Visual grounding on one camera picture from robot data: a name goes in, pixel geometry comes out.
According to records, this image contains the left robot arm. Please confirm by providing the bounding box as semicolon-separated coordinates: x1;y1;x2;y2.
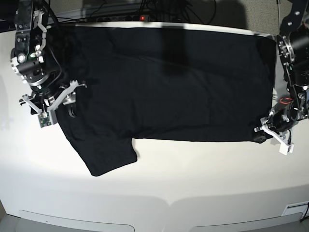
254;0;309;155

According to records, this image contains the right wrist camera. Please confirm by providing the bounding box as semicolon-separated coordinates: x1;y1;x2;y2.
38;112;53;128

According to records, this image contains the black printed T-shirt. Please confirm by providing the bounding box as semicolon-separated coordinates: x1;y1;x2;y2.
56;26;276;176

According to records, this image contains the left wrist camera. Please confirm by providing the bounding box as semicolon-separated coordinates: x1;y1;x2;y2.
279;143;294;155

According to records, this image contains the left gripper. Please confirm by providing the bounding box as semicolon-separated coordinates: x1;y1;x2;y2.
253;108;295;145

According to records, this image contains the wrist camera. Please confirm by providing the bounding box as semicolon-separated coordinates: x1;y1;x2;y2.
279;143;294;155
38;112;53;128

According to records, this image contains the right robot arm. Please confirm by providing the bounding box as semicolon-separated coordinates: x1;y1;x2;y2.
10;0;86;119

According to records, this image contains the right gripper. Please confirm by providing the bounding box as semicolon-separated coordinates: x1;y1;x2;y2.
19;80;87;118

